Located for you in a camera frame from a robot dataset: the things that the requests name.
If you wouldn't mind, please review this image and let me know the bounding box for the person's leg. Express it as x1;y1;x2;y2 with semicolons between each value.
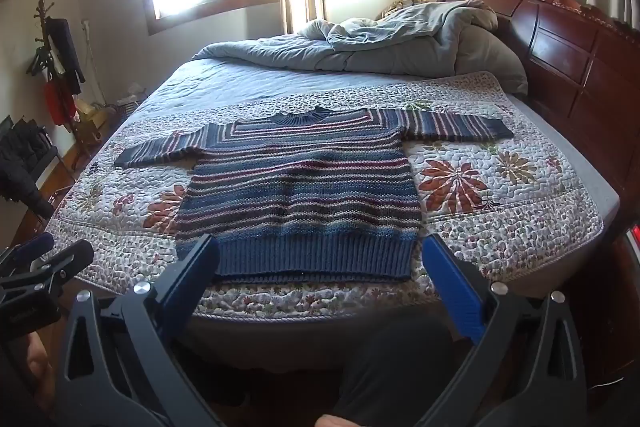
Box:
332;319;471;427

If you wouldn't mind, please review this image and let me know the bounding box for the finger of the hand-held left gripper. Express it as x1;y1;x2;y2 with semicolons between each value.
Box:
0;233;55;278
22;239;96;298

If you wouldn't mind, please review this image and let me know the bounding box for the blue striped knit sweater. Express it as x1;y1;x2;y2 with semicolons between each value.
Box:
114;106;516;284

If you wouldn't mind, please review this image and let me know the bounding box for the black jacket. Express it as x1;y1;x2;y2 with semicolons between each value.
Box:
0;114;58;220

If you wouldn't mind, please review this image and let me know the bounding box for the red hanging garment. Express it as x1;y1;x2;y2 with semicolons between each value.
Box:
44;79;78;126

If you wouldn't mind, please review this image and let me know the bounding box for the bed with blue sheet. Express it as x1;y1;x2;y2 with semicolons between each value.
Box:
45;42;621;358

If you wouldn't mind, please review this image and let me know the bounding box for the black hanging garment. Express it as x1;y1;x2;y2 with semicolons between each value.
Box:
46;18;87;96

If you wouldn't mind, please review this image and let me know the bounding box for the yellow box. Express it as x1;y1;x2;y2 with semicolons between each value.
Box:
75;99;108;132

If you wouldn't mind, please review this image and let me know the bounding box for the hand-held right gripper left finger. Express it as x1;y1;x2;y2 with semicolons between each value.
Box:
56;234;226;427

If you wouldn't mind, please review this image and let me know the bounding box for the wooden coat rack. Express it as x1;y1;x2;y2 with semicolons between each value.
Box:
26;0;87;168

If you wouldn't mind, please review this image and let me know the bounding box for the wooden headboard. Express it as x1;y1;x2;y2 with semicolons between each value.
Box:
436;0;640;228

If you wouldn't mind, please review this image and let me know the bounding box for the person's left hand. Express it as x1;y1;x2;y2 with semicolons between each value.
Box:
24;334;57;408

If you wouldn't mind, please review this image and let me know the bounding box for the floral quilted blanket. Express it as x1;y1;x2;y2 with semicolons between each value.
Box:
45;71;606;320

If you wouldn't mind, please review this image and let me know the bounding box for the white wall cable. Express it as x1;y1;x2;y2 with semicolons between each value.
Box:
81;19;108;108

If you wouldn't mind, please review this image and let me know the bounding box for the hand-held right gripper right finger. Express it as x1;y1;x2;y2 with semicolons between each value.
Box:
422;234;588;427

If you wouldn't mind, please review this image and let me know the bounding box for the grey pillow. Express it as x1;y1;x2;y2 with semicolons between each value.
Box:
452;24;529;96
192;0;501;75

